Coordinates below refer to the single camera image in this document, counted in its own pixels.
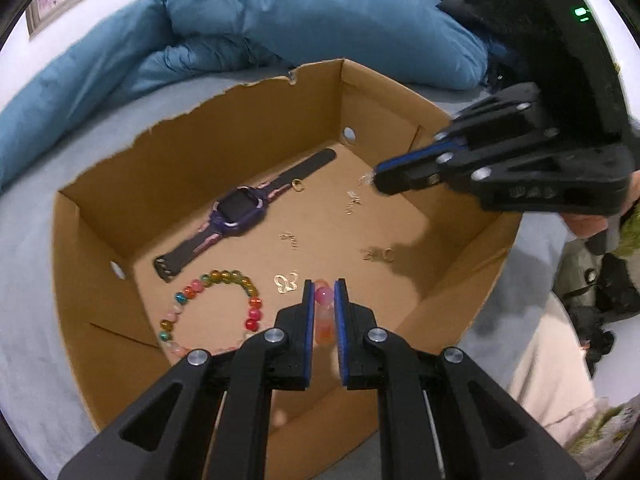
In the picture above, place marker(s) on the person's right hand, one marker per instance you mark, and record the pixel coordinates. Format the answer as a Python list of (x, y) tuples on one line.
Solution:
[(585, 225)]

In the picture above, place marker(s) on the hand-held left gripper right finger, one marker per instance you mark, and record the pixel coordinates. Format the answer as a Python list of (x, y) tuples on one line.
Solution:
[(341, 330)]

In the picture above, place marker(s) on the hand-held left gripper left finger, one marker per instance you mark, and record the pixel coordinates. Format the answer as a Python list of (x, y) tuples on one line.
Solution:
[(307, 330)]

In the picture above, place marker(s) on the black bag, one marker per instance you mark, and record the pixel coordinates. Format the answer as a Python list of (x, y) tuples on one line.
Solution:
[(610, 290)]

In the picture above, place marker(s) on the brown cardboard box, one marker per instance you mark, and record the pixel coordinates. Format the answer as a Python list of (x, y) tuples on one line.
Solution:
[(200, 150)]

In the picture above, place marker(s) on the green shaggy rug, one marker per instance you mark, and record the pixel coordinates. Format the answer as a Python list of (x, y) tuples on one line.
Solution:
[(605, 425)]

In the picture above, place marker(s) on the black jacket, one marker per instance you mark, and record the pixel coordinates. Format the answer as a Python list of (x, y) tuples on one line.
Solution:
[(475, 20)]

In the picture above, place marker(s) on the purple smart watch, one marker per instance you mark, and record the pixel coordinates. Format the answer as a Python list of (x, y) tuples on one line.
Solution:
[(240, 207)]

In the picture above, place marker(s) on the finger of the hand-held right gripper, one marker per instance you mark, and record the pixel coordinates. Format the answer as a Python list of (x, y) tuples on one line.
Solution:
[(500, 120), (410, 177)]

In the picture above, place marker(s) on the blue duvet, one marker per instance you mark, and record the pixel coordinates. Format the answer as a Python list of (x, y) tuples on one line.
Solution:
[(300, 15)]

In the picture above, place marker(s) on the person's right leg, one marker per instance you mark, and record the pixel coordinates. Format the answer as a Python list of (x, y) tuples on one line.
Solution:
[(550, 370)]

